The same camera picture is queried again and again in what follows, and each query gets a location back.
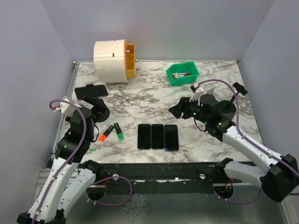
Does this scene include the red marker in bin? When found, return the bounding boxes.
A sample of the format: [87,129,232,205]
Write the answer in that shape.
[175,73,191,77]

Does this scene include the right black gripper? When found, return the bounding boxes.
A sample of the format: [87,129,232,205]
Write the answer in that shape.
[169,95,209,124]

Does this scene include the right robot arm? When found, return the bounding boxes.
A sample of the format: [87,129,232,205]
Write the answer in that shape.
[169,94,299,202]

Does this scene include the green plastic bin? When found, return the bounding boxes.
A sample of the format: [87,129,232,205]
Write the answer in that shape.
[166,61,200,86]

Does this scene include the white cylindrical drawer box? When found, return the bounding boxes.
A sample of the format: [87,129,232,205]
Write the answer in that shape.
[93,39,128,84]

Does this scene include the green highlighter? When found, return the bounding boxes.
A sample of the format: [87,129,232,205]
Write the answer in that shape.
[114,123,124,140]

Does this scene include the black phone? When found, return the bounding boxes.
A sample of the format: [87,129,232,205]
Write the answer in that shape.
[137,124,151,149]

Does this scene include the orange drawer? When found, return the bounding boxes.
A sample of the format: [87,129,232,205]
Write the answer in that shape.
[125,43,136,79]

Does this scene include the black mounting rail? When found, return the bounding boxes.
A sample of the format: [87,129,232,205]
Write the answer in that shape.
[77,162,243,196]

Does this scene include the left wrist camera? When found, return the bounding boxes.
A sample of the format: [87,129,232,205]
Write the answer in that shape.
[50,96,82,117]

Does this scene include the black phone stand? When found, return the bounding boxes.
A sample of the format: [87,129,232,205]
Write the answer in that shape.
[219,82,248,119]
[91,84,110,122]

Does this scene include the orange highlighter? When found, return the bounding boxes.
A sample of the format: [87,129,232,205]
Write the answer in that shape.
[99,125,114,142]

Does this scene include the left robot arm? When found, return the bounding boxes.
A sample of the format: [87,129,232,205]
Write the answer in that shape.
[17,96,110,224]

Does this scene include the silver phone stand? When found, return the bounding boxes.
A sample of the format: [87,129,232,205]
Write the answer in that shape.
[206,87,214,95]

